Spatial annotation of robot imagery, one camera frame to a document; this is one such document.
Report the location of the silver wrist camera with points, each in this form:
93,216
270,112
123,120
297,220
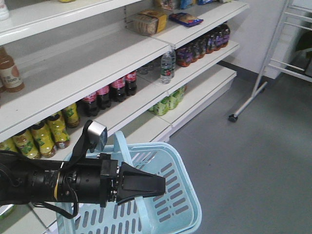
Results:
97,134

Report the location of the biscuit box yellow band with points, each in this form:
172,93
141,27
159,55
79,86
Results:
147,22

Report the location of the yellow iced tea bottle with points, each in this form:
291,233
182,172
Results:
58,130
71,116
43,139

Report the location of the peach C100 drink bottle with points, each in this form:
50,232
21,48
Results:
9,72

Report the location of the clear water bottle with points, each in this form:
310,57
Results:
166,68

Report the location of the white metal shelving unit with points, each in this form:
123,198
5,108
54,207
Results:
65,51

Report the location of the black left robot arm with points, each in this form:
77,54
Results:
24,180

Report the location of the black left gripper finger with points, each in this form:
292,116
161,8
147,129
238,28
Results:
133,183

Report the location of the blue snack packet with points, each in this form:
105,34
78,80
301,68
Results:
185,19

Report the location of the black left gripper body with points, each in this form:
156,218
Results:
92,181

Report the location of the dark cola bottle red label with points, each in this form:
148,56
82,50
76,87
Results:
118,90
90,106
131,83

